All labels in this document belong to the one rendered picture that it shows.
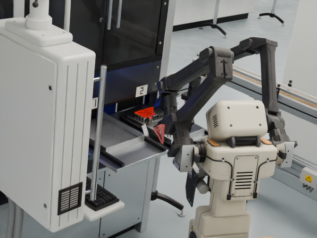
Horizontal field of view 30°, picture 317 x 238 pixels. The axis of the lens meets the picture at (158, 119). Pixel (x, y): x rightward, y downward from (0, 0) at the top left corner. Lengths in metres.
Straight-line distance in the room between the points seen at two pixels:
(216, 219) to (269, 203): 1.96
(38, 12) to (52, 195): 0.70
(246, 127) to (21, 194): 0.96
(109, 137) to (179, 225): 1.16
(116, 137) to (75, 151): 0.76
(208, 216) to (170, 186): 1.93
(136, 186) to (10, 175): 1.21
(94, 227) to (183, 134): 1.33
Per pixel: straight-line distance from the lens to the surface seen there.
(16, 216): 2.74
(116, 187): 3.48
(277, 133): 2.51
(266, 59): 2.64
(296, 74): 4.43
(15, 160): 2.49
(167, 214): 4.08
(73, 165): 2.33
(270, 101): 2.58
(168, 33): 3.29
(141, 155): 2.91
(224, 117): 2.29
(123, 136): 3.06
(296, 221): 4.31
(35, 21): 2.26
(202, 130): 3.18
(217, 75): 2.13
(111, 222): 3.60
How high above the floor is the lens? 2.26
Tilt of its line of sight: 25 degrees down
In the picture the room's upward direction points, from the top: 7 degrees clockwise
